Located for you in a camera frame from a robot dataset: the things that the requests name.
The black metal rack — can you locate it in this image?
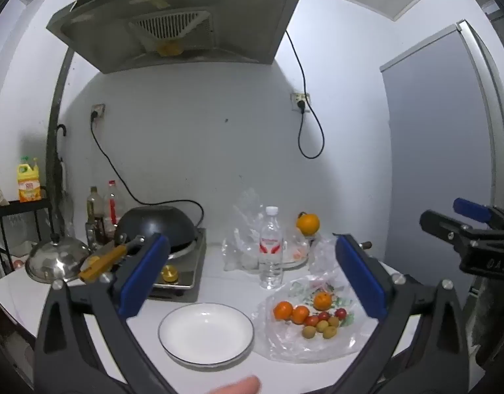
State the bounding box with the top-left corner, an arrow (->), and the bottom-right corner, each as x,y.
0,199 -> 53,275

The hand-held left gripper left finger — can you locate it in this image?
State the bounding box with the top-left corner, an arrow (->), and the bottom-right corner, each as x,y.
34,233 -> 183,394

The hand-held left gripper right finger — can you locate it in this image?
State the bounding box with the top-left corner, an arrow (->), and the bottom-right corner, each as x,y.
335,233 -> 470,394

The red cap bottle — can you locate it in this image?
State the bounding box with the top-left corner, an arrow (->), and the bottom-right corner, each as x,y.
105,181 -> 125,234

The grey refrigerator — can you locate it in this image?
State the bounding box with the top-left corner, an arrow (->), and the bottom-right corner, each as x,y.
379,20 -> 504,337

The person's left hand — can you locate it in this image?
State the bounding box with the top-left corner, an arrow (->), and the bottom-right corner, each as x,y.
203,376 -> 262,394

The yellow oil bottle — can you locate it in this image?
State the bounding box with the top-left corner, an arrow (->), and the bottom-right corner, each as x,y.
17,156 -> 43,203

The steel range hood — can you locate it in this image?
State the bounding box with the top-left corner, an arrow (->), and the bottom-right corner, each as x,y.
46,0 -> 308,75

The dark sauce bottle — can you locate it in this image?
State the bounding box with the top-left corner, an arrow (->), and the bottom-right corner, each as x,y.
87,186 -> 104,232

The black umbrella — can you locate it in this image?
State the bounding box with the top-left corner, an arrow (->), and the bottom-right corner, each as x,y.
56,124 -> 69,198

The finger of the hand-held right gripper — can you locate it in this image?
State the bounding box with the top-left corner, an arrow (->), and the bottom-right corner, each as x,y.
453,198 -> 504,234
420,210 -> 483,251

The steel pot lid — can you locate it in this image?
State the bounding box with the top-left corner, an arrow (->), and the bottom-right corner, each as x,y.
25,233 -> 90,284

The clear plastic bag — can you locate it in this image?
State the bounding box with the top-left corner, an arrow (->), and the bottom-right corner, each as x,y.
309,233 -> 351,275
222,189 -> 310,272

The black power cable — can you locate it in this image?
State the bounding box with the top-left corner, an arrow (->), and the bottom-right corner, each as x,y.
90,109 -> 205,230
285,30 -> 326,159

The large orange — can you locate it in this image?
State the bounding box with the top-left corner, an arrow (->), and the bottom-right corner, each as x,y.
296,212 -> 320,236

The green printed plastic bag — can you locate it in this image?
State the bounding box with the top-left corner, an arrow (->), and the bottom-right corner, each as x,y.
252,273 -> 370,364

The white plate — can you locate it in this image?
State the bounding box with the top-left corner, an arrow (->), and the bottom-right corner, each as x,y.
158,303 -> 255,368

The clear water bottle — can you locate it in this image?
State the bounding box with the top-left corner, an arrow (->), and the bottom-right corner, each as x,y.
258,206 -> 285,290

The steel tabletop stove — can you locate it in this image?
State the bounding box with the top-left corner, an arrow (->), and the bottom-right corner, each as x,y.
108,228 -> 207,300

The yellow hood oil cup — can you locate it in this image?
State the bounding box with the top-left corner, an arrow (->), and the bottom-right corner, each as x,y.
157,41 -> 183,57

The black wok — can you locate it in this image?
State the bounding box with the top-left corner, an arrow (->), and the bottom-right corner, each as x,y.
77,205 -> 197,284

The white bowl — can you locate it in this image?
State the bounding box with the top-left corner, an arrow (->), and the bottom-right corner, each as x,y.
282,246 -> 311,269

